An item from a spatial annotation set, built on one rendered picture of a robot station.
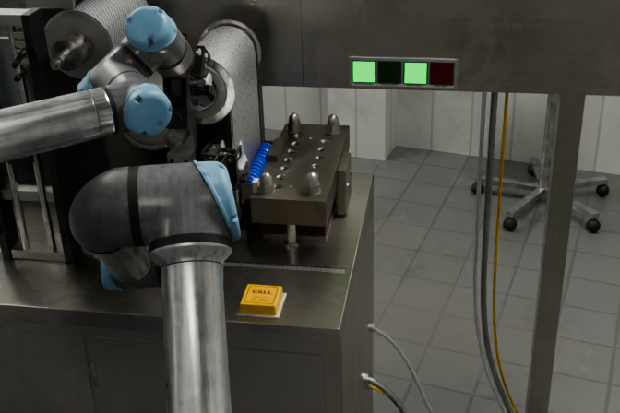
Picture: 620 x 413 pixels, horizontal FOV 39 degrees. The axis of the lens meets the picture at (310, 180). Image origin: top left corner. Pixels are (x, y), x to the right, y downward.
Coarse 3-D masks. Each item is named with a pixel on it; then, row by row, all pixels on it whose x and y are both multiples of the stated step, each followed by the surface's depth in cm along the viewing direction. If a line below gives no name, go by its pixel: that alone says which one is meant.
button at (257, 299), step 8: (248, 288) 170; (256, 288) 170; (264, 288) 170; (272, 288) 170; (280, 288) 170; (248, 296) 168; (256, 296) 168; (264, 296) 168; (272, 296) 167; (280, 296) 169; (240, 304) 166; (248, 304) 165; (256, 304) 165; (264, 304) 165; (272, 304) 165; (248, 312) 166; (256, 312) 166; (264, 312) 166; (272, 312) 165
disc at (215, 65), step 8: (216, 64) 173; (224, 72) 174; (224, 80) 174; (232, 88) 175; (232, 96) 176; (224, 104) 177; (232, 104) 177; (224, 112) 178; (200, 120) 179; (208, 120) 179; (216, 120) 179
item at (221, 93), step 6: (204, 72) 174; (210, 72) 173; (216, 72) 174; (216, 78) 174; (216, 84) 174; (222, 84) 174; (222, 90) 175; (222, 96) 175; (216, 102) 176; (222, 102) 176; (210, 108) 177; (216, 108) 177; (198, 114) 178; (204, 114) 178; (210, 114) 178
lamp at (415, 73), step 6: (408, 66) 201; (414, 66) 200; (420, 66) 200; (426, 66) 200; (408, 72) 201; (414, 72) 201; (420, 72) 201; (408, 78) 202; (414, 78) 202; (420, 78) 201
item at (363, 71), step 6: (354, 66) 203; (360, 66) 203; (366, 66) 202; (372, 66) 202; (354, 72) 203; (360, 72) 203; (366, 72) 203; (372, 72) 203; (354, 78) 204; (360, 78) 204; (366, 78) 204; (372, 78) 203
